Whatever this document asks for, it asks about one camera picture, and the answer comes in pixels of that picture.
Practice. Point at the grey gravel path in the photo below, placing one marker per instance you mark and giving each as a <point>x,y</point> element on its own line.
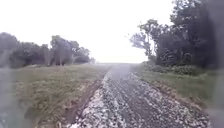
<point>128,100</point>

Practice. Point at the grass verge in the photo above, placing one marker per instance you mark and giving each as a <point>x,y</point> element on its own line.
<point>180,83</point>

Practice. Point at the dense dark trees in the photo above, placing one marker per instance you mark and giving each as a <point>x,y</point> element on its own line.
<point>186,40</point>

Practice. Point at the grass field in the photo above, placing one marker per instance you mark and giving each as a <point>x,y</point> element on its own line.
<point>50,86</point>

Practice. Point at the row of trees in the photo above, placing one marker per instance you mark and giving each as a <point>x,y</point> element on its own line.
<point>60,51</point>

